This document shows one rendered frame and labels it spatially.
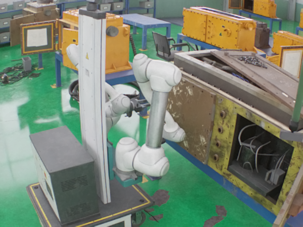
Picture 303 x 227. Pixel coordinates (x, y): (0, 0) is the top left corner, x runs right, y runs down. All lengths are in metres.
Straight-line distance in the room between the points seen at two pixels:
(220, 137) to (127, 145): 0.64
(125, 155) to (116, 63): 2.40
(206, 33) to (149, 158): 4.35
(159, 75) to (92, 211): 1.11
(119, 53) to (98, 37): 2.48
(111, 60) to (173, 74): 2.53
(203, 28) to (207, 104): 4.03
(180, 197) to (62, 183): 1.39
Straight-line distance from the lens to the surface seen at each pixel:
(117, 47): 4.43
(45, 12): 6.93
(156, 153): 2.15
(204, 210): 3.08
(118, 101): 2.40
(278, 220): 1.28
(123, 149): 2.25
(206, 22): 6.21
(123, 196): 2.69
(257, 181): 2.25
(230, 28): 5.74
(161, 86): 2.01
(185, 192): 3.27
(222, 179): 2.49
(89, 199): 2.37
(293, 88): 2.27
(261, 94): 2.07
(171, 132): 2.37
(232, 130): 2.22
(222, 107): 2.24
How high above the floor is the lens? 2.06
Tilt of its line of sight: 26 degrees down
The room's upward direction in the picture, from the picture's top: 3 degrees clockwise
